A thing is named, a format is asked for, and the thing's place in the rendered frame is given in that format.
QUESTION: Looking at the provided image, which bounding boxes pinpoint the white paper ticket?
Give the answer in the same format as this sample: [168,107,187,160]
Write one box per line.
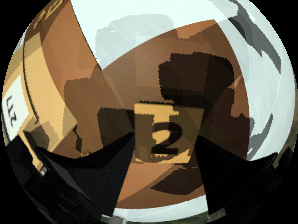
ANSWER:
[1,75,29,143]

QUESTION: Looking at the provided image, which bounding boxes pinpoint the grey cylinder with orange top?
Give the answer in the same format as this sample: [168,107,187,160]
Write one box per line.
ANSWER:
[108,216,126,224]

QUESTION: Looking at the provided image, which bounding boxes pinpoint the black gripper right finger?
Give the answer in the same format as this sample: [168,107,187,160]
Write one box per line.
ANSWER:
[194,135,278,216]

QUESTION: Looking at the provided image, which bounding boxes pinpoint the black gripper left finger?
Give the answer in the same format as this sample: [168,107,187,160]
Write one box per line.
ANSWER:
[35,132,136,217]

